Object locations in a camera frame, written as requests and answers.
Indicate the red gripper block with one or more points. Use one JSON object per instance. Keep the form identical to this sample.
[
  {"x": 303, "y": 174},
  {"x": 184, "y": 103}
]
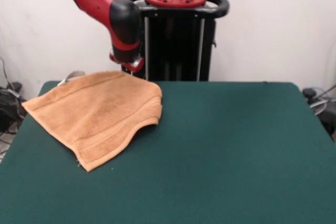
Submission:
[{"x": 135, "y": 64}]

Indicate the tan terry towel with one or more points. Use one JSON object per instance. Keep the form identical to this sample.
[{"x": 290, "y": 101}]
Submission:
[{"x": 99, "y": 113}]

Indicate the dark green table cloth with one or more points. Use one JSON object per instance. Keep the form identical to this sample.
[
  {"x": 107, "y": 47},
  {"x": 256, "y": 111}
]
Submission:
[{"x": 223, "y": 155}]

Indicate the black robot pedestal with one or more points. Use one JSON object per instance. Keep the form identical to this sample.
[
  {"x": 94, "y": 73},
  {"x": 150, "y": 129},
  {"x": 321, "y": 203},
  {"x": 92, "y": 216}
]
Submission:
[{"x": 178, "y": 45}]

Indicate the black grey equipment by wall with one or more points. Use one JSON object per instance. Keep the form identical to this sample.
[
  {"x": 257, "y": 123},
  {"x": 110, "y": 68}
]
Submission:
[{"x": 326, "y": 119}]

